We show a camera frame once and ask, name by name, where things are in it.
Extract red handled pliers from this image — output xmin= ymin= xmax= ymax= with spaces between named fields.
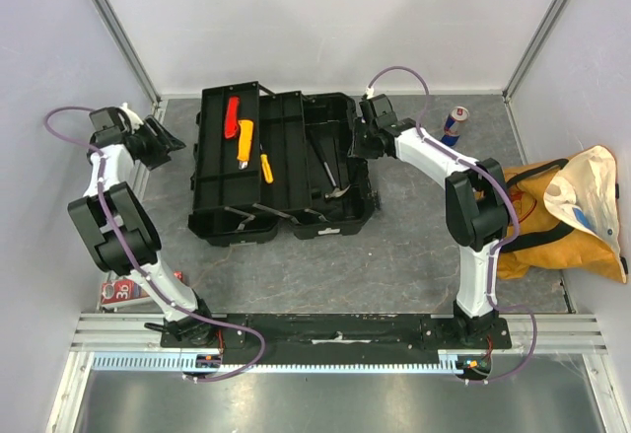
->
xmin=224 ymin=96 xmax=241 ymax=140

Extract black plastic toolbox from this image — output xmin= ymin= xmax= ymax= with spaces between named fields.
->
xmin=187 ymin=81 xmax=380 ymax=247

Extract yellow handled screwdriver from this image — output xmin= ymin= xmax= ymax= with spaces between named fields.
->
xmin=259 ymin=145 xmax=274 ymax=184

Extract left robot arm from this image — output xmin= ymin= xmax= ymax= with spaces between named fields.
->
xmin=68 ymin=104 xmax=217 ymax=347

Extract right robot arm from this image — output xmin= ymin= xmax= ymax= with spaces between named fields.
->
xmin=349 ymin=95 xmax=515 ymax=348

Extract red bull can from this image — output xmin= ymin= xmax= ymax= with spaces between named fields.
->
xmin=440 ymin=107 xmax=470 ymax=147

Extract red white small box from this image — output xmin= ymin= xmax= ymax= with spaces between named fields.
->
xmin=100 ymin=274 xmax=153 ymax=311

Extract yellow tote bag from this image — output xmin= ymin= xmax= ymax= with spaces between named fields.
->
xmin=497 ymin=145 xmax=628 ymax=284

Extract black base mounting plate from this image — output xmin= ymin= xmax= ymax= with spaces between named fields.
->
xmin=144 ymin=314 xmax=512 ymax=364

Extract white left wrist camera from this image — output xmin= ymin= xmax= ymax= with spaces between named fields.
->
xmin=118 ymin=103 xmax=144 ymax=133

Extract aluminium front frame rail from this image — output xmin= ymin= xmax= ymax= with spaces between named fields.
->
xmin=71 ymin=313 xmax=607 ymax=354

